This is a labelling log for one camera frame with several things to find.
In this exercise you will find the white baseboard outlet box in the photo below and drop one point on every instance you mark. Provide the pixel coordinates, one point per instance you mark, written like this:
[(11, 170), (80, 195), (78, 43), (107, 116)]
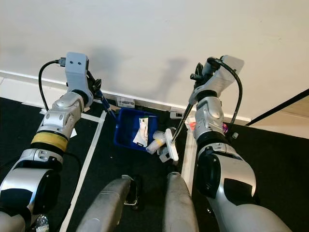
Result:
[(125, 102), (175, 114)]

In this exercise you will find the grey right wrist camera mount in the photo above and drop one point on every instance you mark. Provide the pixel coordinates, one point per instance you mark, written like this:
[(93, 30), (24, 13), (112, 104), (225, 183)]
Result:
[(224, 75)]

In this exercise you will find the grey left robot leg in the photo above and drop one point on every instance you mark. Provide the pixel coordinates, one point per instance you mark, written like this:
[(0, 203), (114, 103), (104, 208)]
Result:
[(104, 205)]

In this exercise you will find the clear crumpled plastic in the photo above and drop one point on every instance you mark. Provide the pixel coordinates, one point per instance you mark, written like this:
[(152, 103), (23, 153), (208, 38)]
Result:
[(42, 222)]

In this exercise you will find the wide white floor tape strip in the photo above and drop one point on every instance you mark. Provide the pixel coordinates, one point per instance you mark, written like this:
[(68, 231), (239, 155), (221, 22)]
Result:
[(188, 157)]

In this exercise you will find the white paper wrapper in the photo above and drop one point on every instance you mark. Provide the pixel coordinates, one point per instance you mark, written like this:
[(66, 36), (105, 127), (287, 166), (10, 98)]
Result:
[(141, 131)]

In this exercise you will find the small white crumpled trash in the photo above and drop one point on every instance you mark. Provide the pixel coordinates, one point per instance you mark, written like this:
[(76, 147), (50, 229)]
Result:
[(43, 110)]

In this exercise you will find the orange paper scrap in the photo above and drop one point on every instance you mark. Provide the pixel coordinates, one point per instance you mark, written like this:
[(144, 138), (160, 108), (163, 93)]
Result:
[(191, 125)]

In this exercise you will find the small grey cap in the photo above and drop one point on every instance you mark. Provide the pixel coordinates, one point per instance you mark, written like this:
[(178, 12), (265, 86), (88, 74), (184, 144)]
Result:
[(234, 135)]

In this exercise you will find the grey robot leg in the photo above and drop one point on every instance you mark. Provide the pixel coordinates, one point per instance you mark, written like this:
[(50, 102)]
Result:
[(104, 205), (178, 203)]

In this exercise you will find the white and yellow cup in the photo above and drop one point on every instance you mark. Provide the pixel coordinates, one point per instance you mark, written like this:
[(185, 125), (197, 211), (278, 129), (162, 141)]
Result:
[(155, 144)]

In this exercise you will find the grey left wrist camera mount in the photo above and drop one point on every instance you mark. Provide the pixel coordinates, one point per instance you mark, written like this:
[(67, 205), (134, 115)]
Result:
[(76, 70)]

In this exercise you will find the grey right robot leg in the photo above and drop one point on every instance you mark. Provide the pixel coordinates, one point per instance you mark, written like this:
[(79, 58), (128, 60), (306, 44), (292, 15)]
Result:
[(178, 203)]

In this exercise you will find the black floor edge strip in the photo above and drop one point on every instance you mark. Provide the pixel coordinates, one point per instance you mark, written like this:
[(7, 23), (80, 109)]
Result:
[(277, 106)]

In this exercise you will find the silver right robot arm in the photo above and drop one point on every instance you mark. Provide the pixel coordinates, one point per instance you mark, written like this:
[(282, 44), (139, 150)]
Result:
[(227, 169)]

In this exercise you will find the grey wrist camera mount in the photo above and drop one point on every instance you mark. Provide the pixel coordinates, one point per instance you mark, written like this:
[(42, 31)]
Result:
[(76, 70), (224, 75)]

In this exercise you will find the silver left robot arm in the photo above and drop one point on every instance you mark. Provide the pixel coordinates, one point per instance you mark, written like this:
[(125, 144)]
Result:
[(46, 145)]

